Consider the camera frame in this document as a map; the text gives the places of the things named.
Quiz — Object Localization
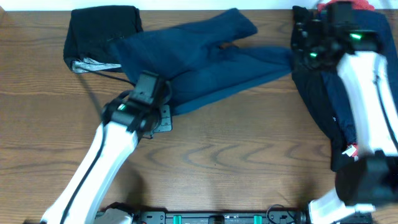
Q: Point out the black garment in pile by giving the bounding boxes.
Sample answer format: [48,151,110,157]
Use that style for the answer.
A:
[290,6,354,172]

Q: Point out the navy blue shorts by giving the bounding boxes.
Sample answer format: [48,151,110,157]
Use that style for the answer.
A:
[111,8,291,116]

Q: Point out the navy garment in pile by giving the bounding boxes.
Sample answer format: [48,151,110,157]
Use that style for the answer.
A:
[322,10,397,144]

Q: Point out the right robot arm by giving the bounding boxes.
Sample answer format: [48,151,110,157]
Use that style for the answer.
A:
[290,1,397,223]

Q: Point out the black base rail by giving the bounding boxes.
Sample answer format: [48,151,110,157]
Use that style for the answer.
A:
[94,202,311,224]

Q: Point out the red garment in pile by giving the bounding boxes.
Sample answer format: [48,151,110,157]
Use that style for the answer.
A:
[317,0,375,12]

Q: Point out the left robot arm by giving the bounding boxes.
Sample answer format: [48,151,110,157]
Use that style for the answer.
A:
[40,71,172,224]

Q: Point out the folded black garment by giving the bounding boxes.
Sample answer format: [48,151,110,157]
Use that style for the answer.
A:
[63,6,143,73]

